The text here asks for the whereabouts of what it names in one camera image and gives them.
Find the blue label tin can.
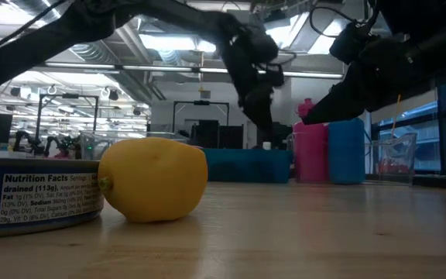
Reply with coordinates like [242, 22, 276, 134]
[0, 157, 105, 239]

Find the blue plastic bottle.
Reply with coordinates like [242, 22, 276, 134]
[328, 118, 366, 185]

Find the teal plastic bin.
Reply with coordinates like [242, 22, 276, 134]
[202, 148, 294, 184]

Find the yellow toy lemon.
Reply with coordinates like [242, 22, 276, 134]
[97, 136, 209, 224]

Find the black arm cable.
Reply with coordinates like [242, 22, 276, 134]
[308, 4, 381, 39]
[261, 51, 298, 75]

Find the black metal stand frame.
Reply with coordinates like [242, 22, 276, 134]
[34, 92, 100, 153]
[173, 100, 231, 149]

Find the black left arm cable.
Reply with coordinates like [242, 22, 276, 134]
[261, 51, 298, 75]

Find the long ceiling light bar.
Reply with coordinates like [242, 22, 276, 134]
[44, 61, 344, 81]

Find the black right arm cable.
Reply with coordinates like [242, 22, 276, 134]
[308, 4, 381, 39]

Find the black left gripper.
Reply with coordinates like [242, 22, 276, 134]
[217, 22, 286, 143]

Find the pink plastic bottle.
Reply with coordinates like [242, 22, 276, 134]
[292, 98, 330, 184]

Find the clear plastic container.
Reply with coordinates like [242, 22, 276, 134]
[286, 131, 418, 186]
[78, 130, 190, 160]

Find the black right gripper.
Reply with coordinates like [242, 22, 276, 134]
[301, 36, 441, 126]

